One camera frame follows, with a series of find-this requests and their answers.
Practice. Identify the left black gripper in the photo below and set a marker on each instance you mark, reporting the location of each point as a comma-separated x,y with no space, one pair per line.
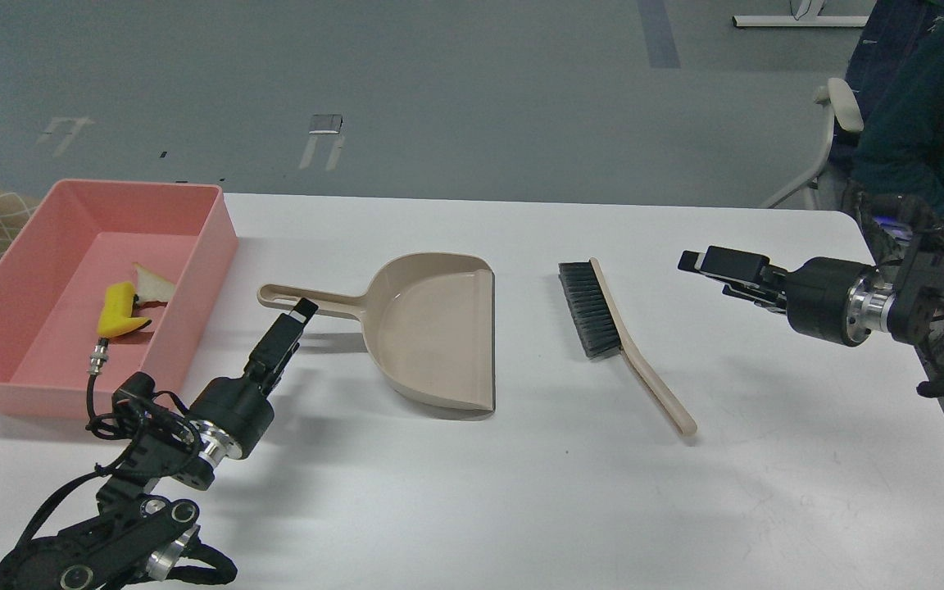
232,414

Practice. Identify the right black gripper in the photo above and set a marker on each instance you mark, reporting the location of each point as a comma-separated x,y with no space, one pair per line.
838,301

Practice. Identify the beige plastic dustpan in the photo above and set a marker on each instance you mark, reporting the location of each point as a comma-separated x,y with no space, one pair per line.
427,321

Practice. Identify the white bread piece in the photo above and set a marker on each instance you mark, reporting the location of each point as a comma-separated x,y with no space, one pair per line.
150,288

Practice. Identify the beige hand brush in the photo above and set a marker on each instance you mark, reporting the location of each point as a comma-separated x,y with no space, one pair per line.
602,332

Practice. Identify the yellow green sponge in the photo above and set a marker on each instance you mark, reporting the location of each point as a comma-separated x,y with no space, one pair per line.
117,316

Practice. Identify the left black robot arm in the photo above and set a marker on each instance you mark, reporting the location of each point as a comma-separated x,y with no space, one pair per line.
108,529

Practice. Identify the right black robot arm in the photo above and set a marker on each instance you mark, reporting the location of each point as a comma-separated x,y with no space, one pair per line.
901,294

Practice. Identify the pink plastic bin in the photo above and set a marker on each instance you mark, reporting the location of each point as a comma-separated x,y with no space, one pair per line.
89,234

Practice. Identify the white office chair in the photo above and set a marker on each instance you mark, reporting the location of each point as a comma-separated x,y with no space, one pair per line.
841,112

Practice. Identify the person in teal sweater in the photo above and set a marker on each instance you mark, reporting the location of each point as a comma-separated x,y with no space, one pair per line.
897,71

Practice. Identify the white desk base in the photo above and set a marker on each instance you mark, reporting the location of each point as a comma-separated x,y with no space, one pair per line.
805,15

